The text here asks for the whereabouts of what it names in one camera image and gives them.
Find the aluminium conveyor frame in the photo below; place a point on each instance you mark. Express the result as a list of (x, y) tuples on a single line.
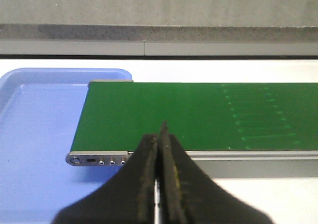
[(221, 163)]

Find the grey stone counter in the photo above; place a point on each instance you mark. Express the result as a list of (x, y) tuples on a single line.
[(159, 28)]

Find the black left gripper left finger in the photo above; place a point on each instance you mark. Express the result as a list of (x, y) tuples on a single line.
[(126, 198)]

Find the green conveyor belt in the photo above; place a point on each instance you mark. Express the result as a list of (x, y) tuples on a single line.
[(203, 116)]

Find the blue plastic tray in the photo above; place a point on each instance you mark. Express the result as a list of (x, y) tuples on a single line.
[(39, 112)]

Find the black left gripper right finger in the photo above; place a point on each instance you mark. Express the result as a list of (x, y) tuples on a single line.
[(189, 196)]

